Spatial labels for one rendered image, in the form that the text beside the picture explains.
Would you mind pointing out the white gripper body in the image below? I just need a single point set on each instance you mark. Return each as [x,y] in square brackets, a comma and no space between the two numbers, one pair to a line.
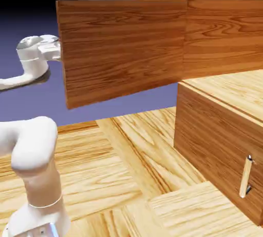
[51,52]

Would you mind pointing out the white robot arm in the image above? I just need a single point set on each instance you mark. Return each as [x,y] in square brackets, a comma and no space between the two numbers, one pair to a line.
[34,148]

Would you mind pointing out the large brown wooden door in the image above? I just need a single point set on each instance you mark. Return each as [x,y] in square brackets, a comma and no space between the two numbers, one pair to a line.
[123,52]

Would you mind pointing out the brown wooden cabinet front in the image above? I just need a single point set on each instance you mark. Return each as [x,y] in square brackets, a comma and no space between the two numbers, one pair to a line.
[211,138]

